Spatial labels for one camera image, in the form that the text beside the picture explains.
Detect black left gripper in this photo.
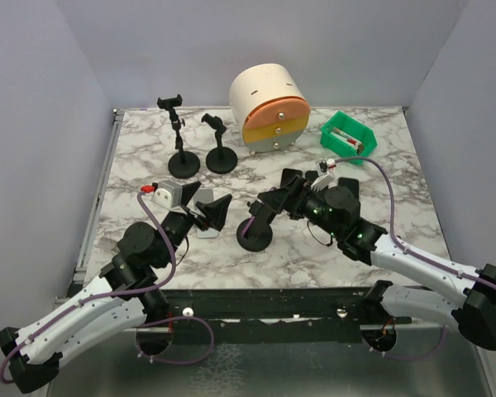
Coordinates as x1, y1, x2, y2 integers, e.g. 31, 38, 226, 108
156, 183, 233, 269

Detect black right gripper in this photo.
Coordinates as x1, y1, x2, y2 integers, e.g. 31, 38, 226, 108
258, 175, 342, 239

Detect silver folding phone stand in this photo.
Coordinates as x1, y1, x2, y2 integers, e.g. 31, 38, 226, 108
193, 188, 219, 240

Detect black adjustable phone stand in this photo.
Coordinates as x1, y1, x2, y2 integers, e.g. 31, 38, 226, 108
157, 94, 200, 179

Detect black round-base phone stand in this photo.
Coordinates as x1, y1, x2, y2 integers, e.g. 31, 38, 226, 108
201, 113, 238, 175

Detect small black phone stand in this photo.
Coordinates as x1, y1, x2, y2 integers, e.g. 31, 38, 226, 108
236, 201, 273, 252

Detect purple phone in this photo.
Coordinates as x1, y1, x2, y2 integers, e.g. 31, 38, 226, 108
240, 212, 257, 238

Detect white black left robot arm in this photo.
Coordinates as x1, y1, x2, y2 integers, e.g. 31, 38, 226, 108
0, 182, 232, 394

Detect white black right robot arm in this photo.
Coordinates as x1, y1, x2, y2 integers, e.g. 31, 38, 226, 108
236, 165, 496, 351

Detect items inside green bin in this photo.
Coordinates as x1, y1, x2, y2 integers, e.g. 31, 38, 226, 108
331, 127, 365, 155

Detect cream cylindrical drawer organizer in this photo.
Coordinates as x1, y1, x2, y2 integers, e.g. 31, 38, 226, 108
229, 64, 311, 153

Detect green plastic bin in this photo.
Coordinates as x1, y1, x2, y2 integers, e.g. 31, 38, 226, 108
320, 111, 377, 159

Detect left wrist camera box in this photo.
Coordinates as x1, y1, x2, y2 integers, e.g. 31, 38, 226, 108
141, 180, 183, 209

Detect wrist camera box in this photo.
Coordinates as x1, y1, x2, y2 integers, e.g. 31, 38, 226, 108
311, 159, 336, 191
141, 180, 183, 209

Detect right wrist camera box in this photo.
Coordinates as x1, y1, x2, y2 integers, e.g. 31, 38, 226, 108
311, 159, 336, 191

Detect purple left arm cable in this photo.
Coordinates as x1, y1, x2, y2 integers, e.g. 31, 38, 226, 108
0, 190, 216, 384

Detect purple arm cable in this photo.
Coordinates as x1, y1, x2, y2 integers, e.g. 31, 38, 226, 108
0, 190, 216, 384
330, 155, 496, 361

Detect black front mounting rail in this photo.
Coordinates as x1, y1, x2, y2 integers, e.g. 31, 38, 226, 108
119, 287, 414, 344

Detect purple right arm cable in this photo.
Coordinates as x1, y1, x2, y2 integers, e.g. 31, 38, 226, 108
330, 155, 496, 361

